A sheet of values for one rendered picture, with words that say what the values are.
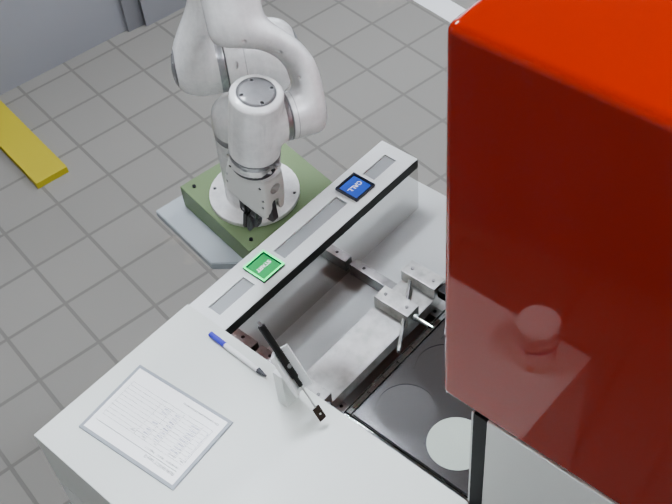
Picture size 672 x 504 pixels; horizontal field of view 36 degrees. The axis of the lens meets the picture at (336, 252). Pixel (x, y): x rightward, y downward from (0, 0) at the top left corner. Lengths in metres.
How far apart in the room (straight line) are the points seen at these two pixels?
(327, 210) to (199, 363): 0.42
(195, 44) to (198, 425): 0.65
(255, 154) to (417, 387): 0.50
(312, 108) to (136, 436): 0.60
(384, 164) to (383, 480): 0.72
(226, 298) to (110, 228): 1.58
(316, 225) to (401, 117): 1.71
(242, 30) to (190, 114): 2.23
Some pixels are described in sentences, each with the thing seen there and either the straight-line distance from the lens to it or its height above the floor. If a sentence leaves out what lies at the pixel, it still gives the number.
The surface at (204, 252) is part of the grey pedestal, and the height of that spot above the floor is 0.82.
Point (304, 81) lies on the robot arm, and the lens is 1.59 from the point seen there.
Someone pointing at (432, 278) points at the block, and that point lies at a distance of 1.93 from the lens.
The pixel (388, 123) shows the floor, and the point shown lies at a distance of 3.62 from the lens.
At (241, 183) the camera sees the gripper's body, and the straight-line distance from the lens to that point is 1.70.
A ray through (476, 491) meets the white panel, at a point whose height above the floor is 1.02.
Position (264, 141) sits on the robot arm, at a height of 1.34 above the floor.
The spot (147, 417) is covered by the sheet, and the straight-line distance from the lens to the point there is 1.74.
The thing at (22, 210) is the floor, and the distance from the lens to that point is 3.59.
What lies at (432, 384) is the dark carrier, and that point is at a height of 0.90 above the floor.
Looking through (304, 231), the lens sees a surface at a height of 0.96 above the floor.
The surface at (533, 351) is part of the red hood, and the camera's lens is 1.19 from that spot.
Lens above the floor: 2.38
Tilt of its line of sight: 48 degrees down
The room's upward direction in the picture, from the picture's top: 6 degrees counter-clockwise
